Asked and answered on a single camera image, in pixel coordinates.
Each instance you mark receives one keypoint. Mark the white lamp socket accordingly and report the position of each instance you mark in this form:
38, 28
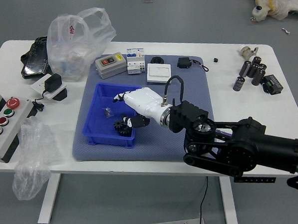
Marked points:
246, 52

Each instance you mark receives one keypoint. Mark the black module with green terminals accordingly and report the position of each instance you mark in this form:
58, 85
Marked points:
272, 84

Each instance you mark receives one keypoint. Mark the grey multi-button control box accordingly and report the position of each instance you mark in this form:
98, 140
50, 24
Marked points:
12, 126

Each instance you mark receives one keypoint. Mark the black table control panel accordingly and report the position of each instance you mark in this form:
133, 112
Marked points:
257, 180

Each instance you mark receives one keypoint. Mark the black plastic tray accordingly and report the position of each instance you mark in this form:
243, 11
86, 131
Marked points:
36, 62

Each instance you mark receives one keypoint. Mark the black power adapter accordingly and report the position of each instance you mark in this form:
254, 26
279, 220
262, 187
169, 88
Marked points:
52, 82

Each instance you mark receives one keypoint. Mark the small black gear nut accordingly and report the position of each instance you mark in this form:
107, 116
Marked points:
118, 125

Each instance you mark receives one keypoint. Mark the white table leg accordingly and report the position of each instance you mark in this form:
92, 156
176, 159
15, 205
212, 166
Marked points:
228, 203
49, 197

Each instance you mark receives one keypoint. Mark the grey push-button switch box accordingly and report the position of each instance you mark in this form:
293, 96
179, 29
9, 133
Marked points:
109, 69

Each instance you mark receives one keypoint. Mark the big black gear nut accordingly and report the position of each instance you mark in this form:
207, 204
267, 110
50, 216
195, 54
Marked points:
127, 132

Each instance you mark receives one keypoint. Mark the blue-grey padded mat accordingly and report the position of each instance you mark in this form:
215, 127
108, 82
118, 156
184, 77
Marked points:
153, 152

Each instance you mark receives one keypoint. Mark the small white scrap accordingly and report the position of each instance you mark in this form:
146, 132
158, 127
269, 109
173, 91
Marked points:
286, 31

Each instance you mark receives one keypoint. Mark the dark cylindrical capacitor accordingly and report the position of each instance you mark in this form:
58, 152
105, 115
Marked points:
238, 84
253, 70
262, 67
256, 60
258, 77
245, 68

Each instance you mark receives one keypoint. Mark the crumpled clear plastic bag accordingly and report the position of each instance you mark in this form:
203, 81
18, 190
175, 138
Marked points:
34, 158

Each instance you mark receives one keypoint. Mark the white wall switch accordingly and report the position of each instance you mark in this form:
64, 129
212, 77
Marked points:
158, 72

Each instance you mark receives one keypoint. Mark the large clear plastic bag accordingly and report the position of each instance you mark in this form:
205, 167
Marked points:
71, 53

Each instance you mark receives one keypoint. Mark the white part with black cap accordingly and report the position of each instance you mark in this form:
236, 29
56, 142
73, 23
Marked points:
258, 13

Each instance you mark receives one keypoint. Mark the white socket plate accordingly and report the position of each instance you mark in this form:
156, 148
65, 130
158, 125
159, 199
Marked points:
39, 86

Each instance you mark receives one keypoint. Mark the small clear screw packet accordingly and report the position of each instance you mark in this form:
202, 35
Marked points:
108, 112

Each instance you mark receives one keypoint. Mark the black round knob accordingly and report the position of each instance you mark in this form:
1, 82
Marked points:
156, 60

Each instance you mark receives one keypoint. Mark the white circuit breaker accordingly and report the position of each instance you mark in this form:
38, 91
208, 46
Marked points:
136, 62

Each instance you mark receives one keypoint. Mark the blue plastic box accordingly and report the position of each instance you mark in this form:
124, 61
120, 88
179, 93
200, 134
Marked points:
97, 129

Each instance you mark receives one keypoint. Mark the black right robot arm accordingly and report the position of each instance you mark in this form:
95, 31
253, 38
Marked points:
240, 147

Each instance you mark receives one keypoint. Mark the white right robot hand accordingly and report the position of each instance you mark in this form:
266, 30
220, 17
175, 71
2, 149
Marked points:
143, 102

